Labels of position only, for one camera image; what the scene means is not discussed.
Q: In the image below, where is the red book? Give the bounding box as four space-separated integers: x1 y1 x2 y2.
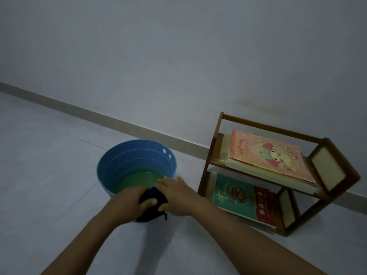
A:
253 185 278 228

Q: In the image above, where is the blue plastic bucket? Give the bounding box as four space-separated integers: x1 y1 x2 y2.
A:
97 139 178 198

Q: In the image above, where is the person's right hand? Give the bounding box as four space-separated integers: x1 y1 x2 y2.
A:
155 176 207 217

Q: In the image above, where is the person's right forearm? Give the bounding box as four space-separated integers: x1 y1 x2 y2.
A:
192 197 327 275

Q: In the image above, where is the pink cartoon book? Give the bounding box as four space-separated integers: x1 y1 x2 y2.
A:
229 129 316 184

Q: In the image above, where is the person's left hand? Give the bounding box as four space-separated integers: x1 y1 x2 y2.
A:
110 186 158 224

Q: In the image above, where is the person's left forearm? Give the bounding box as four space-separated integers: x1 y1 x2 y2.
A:
40 202 127 275

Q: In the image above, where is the dark blue cloth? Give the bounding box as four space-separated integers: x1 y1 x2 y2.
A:
135 187 169 223

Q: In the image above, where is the wooden two-tier shelf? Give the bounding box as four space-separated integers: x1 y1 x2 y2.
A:
197 112 361 237

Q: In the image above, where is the teal illustrated book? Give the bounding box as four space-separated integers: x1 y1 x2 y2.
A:
212 173 258 219

